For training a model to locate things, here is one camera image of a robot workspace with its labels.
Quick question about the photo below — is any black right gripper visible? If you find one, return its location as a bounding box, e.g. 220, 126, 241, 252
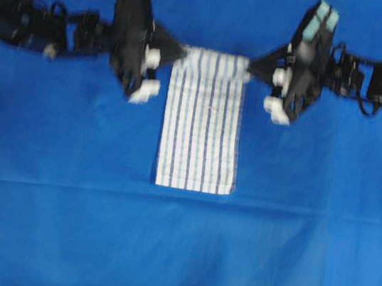
248, 0, 339, 126

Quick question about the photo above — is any blue table cloth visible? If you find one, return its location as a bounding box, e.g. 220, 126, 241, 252
0, 0, 382, 286

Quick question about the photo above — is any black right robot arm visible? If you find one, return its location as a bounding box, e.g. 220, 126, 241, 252
248, 0, 382, 125

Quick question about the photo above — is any blue striped white towel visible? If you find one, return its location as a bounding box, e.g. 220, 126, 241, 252
154, 46, 250, 195

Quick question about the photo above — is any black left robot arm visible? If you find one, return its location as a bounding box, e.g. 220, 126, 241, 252
0, 0, 187, 104

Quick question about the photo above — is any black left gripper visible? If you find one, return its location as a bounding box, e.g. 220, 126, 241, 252
110, 0, 187, 104

